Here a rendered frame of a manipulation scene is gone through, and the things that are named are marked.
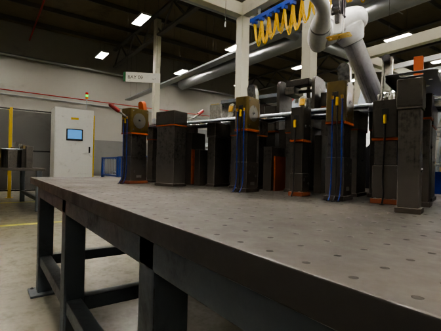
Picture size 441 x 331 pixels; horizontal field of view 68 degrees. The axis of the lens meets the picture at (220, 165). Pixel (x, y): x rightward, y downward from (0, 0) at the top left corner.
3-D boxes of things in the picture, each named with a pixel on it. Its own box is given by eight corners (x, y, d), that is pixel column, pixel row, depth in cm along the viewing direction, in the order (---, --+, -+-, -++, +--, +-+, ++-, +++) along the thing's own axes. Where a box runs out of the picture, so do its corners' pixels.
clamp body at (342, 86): (317, 201, 95) (320, 80, 95) (332, 199, 104) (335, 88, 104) (341, 203, 91) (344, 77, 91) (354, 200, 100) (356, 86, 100)
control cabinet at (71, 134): (52, 199, 701) (56, 85, 702) (48, 198, 745) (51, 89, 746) (92, 198, 748) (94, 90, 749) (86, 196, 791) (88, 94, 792)
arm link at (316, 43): (303, 22, 167) (327, 10, 167) (300, 44, 184) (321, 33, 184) (317, 41, 163) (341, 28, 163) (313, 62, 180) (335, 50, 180)
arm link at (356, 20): (369, 145, 196) (401, 128, 197) (384, 149, 181) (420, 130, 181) (317, 22, 179) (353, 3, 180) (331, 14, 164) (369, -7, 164)
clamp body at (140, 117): (113, 184, 157) (115, 108, 157) (137, 183, 168) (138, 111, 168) (125, 184, 152) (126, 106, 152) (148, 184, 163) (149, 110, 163)
